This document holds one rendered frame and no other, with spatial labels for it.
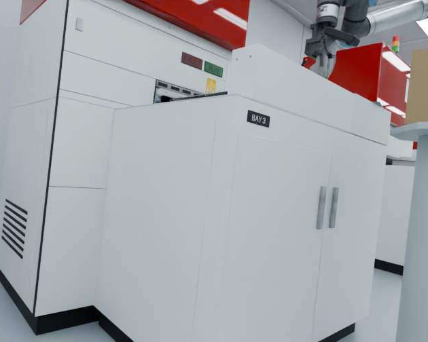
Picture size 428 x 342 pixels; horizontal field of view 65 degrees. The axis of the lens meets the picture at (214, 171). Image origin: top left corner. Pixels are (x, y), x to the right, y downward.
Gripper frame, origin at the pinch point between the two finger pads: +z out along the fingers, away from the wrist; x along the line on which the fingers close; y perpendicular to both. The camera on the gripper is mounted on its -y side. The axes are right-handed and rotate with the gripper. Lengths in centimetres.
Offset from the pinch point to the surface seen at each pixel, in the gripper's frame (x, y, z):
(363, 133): -24.5, -4.0, 14.7
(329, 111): 2.5, -4.1, 11.8
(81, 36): 61, 58, -5
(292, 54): -265, 207, -129
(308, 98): 15.2, -4.1, 10.5
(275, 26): -224, 207, -151
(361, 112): -21.3, -4.0, 7.3
